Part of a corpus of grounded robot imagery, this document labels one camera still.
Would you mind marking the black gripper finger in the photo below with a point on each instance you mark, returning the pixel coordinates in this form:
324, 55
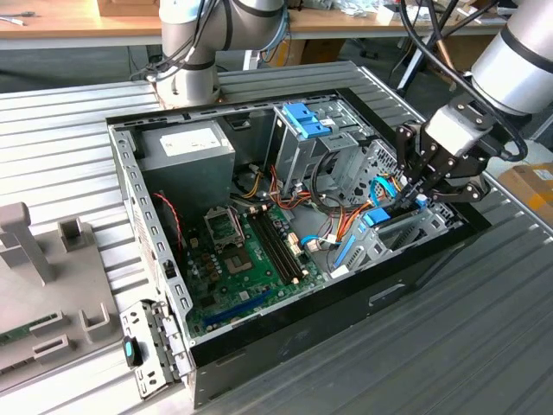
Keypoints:
415, 155
462, 190

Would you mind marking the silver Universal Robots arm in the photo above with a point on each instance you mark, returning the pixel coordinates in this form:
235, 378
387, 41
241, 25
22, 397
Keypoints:
514, 73

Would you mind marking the grey metal disk bay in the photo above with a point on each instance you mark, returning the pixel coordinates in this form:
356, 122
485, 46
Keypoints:
371, 253

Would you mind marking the cardboard box yellow tape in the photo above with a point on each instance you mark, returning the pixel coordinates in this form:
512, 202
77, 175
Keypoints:
531, 186

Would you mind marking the white side table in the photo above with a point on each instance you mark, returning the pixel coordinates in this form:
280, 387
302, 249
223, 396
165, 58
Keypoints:
535, 151

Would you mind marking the black stand pole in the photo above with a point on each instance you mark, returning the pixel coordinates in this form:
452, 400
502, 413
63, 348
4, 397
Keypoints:
411, 71

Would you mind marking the blue plastic drive clip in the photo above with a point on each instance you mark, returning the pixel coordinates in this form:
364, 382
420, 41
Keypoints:
298, 113
315, 129

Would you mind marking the grey metal drive cage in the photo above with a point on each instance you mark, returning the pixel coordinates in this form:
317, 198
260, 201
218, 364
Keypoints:
298, 160

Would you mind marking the small brown cardboard box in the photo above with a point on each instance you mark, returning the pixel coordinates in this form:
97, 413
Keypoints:
324, 52

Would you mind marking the wooden desk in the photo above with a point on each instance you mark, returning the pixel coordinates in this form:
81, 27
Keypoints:
328, 26
65, 23

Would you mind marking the black RAM slot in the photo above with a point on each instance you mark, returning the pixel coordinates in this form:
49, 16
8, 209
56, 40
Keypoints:
282, 246
271, 246
277, 246
287, 246

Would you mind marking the black open PC case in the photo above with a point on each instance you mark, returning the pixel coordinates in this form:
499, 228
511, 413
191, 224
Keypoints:
324, 320

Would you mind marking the CPU socket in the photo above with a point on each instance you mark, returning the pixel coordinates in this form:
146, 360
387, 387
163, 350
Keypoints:
220, 225

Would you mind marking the green motherboard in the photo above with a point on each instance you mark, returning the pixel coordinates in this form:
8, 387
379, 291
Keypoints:
224, 281

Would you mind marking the grey power supply unit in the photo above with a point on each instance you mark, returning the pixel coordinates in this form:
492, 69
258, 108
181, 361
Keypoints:
186, 173

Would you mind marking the blue expansion slot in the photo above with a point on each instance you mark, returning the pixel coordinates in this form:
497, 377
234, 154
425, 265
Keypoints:
237, 308

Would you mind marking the flat cardboard box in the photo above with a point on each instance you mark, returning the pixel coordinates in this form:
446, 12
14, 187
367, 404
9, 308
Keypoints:
125, 8

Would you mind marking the grey parts rack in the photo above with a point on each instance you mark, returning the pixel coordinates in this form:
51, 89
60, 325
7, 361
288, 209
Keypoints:
56, 281

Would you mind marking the green RAM stick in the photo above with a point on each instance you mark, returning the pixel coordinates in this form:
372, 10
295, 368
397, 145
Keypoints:
19, 335

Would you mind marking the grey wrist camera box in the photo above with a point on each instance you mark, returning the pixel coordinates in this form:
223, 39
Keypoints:
453, 129

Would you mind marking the aluminium profile frame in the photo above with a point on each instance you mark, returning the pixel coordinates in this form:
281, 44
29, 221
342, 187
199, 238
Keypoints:
539, 123

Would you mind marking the metal expansion slot bracket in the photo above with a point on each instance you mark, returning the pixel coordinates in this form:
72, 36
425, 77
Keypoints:
136, 320

